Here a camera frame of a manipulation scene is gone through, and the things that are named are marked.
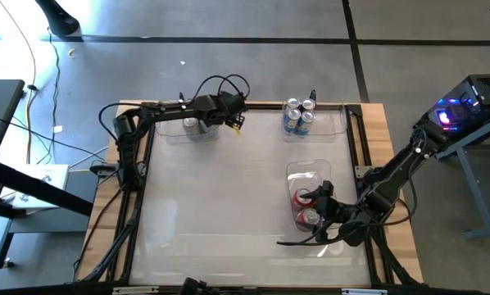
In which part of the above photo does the grey metal stand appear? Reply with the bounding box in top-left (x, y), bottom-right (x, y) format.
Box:
top-left (434, 112), bottom-right (490, 241)

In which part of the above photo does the yellow floor cable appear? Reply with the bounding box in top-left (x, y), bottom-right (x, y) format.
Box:
top-left (0, 0), bottom-right (39, 165)

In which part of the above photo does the black floor cable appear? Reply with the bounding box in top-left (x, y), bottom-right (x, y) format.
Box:
top-left (43, 26), bottom-right (64, 165)

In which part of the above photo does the clear plastic bin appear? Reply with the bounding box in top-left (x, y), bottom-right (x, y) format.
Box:
top-left (280, 97), bottom-right (348, 143)
top-left (154, 98), bottom-right (221, 144)
top-left (284, 158), bottom-right (344, 234)

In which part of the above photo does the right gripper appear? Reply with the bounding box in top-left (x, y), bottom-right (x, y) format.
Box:
top-left (298, 181), bottom-right (371, 247)

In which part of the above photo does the silver metal bracket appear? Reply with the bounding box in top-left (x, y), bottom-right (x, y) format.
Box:
top-left (342, 288), bottom-right (388, 295)
top-left (112, 286), bottom-right (160, 295)

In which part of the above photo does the red Fanta soda can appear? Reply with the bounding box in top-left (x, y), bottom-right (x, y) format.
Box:
top-left (297, 207), bottom-right (322, 230)
top-left (293, 188), bottom-right (315, 208)

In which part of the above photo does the black camera cable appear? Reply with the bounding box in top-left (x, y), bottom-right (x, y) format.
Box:
top-left (276, 231), bottom-right (352, 247)
top-left (193, 73), bottom-right (251, 103)

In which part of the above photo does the black RGB computer tower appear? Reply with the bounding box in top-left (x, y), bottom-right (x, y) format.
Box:
top-left (420, 73), bottom-right (490, 143)

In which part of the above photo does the white printed cardboard box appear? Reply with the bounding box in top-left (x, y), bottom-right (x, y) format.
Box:
top-left (0, 163), bottom-right (70, 211)

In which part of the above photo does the black floor stand foot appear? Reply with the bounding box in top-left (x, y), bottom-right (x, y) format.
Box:
top-left (34, 0), bottom-right (81, 37)

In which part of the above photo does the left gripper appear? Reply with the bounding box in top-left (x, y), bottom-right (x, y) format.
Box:
top-left (206, 92), bottom-right (248, 128)

